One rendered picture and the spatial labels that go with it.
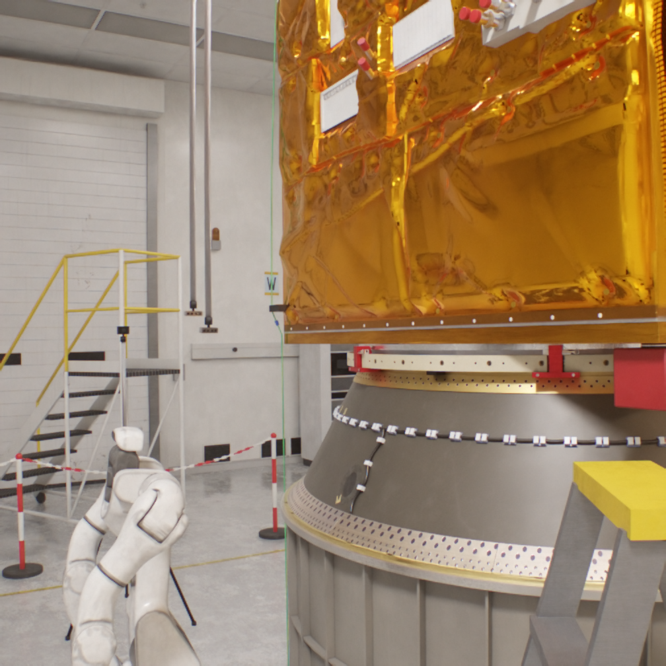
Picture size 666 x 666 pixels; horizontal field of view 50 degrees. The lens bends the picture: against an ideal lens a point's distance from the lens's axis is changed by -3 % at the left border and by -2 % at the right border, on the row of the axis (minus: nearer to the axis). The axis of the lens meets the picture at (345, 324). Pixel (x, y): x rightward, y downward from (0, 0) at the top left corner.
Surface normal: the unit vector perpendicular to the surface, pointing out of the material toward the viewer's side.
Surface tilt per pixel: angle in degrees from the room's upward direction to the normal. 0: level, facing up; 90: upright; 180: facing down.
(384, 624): 90
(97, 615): 93
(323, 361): 90
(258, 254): 90
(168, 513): 75
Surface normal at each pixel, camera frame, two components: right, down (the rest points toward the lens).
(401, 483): -0.66, -0.47
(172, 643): 0.58, -0.12
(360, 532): -0.55, -0.73
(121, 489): 0.40, -0.03
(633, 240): -0.16, -0.05
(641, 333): -0.87, 0.00
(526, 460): -0.39, -0.48
